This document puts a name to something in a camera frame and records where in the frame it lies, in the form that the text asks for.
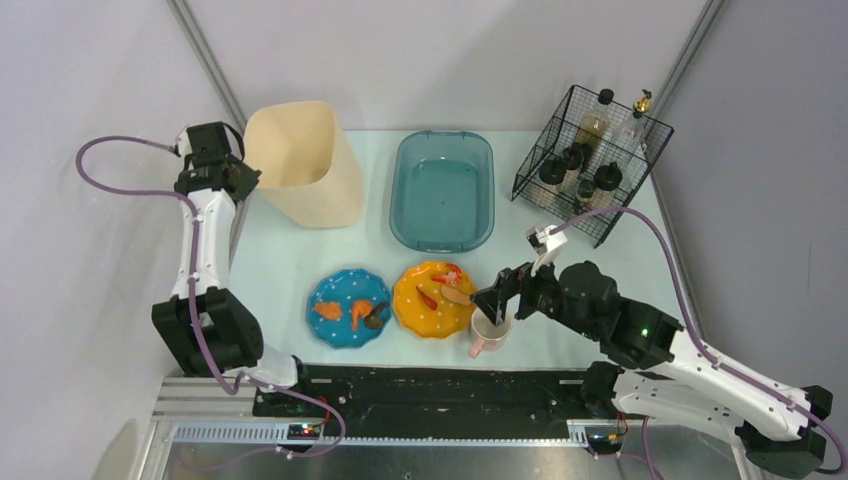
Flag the pink ceramic mug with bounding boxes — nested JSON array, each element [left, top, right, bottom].
[[468, 308, 515, 358]]

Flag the orange polka dot plate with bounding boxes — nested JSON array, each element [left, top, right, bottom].
[[392, 261, 477, 339]]

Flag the cream plastic waste bin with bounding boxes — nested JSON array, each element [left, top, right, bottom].
[[244, 100, 365, 229]]

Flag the small pepper shaker black lid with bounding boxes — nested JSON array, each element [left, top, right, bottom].
[[572, 179, 596, 215]]

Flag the teal transparent plastic tub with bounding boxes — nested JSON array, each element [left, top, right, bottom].
[[389, 130, 495, 254]]

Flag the white granule shaker black lid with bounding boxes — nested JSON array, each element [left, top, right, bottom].
[[535, 155, 566, 208], [590, 162, 623, 209]]

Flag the black wire rack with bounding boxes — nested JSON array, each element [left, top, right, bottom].
[[510, 85, 674, 220]]

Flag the blue polka dot plate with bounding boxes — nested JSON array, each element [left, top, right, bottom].
[[306, 268, 392, 349]]

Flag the dark sauce bottle red label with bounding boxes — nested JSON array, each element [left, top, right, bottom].
[[574, 88, 614, 149]]

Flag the clear glass bottle gold stopper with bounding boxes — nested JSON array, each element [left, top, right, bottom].
[[611, 89, 653, 154]]

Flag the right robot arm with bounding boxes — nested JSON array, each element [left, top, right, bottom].
[[471, 261, 832, 479]]

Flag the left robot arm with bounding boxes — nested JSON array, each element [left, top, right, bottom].
[[151, 121, 301, 394]]

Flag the pink salmon slice toy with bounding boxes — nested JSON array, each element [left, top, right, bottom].
[[440, 284, 472, 306]]

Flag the red shrimp toy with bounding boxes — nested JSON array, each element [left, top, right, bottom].
[[430, 263, 464, 286]]

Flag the red chili pepper toy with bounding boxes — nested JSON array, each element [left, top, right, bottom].
[[416, 286, 439, 311]]

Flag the orange chicken drumstick toy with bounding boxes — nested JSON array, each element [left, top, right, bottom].
[[351, 299, 374, 332]]

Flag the orange shredded food piece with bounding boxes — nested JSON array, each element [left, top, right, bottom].
[[312, 302, 343, 321]]

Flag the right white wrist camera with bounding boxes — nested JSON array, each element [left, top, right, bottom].
[[526, 224, 568, 276]]

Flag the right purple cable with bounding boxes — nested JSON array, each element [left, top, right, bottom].
[[553, 205, 848, 476]]

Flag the purple cable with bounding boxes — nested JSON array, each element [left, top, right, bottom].
[[74, 135, 348, 462], [553, 205, 848, 476]]

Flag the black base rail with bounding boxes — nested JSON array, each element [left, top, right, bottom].
[[252, 362, 618, 442]]

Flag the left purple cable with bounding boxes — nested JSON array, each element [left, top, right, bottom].
[[74, 135, 348, 462]]

